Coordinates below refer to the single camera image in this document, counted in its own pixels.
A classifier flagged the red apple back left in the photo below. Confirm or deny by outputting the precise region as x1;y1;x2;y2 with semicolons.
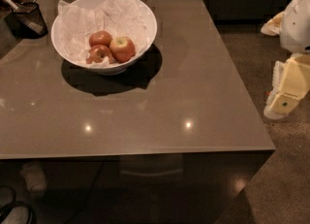
89;30;112;47

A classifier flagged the black mesh basket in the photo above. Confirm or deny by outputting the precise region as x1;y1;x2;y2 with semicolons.
13;2;48;39

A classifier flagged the red apple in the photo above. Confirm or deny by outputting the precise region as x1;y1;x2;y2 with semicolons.
86;45;114;64
89;30;112;47

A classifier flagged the white ceramic bowl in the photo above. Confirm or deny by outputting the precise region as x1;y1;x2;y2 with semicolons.
50;0;159;76

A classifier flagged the red-yellow apple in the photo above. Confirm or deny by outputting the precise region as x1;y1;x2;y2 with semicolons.
109;37;136;63

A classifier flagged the red apple front left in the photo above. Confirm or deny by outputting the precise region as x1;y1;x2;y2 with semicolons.
86;45;114;64

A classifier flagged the white crumpled paper liner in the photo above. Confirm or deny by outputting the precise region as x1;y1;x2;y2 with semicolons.
57;0;150;68

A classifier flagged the black and white shoe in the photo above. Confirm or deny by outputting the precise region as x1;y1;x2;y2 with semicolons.
0;184;37;224

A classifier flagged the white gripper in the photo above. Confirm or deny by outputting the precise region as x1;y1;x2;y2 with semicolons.
261;0;310;120

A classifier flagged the white sock foot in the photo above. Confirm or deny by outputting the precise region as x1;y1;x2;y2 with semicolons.
20;161;47;199

